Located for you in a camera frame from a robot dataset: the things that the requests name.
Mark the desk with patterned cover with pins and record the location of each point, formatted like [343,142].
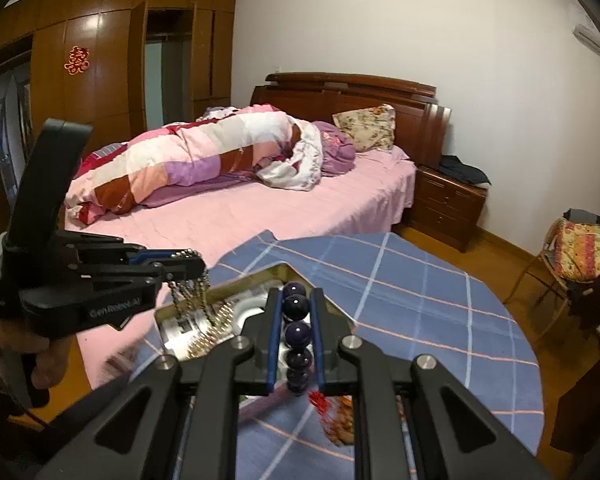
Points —
[590,385]

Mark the purple blanket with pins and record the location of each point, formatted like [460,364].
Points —
[337,150]

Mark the red paper door decoration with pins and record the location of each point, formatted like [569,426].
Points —
[77,60]

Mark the blue plaid tablecloth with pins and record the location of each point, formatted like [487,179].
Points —
[430,310]

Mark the dark folded clothes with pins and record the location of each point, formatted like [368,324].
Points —
[465,170]

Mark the bed with pink sheet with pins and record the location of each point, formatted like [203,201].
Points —
[280,210]

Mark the rectangular metal tin box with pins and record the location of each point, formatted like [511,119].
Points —
[252,310]

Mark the pink patchwork quilt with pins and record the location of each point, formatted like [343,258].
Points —
[194,160]

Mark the wooden nightstand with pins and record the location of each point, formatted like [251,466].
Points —
[445,210]

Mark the person's left hand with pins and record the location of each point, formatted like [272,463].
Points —
[52,360]

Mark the white air conditioner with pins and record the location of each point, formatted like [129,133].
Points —
[592,40]

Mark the wooden wardrobe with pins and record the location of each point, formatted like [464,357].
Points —
[104,85]

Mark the wooden chair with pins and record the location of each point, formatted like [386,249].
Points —
[545,270]

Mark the red knot jade pendant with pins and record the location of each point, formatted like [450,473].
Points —
[319,402]

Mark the patchwork cushion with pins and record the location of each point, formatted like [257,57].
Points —
[582,250]

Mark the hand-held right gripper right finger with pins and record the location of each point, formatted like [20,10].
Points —
[321,345]

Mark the floral pillow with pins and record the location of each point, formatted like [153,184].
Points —
[367,127]

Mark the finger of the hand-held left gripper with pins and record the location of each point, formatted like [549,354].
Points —
[149,255]
[144,272]

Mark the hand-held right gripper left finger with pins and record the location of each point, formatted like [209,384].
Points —
[274,345]

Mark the wooden headboard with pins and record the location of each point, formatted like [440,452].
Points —
[380,92]

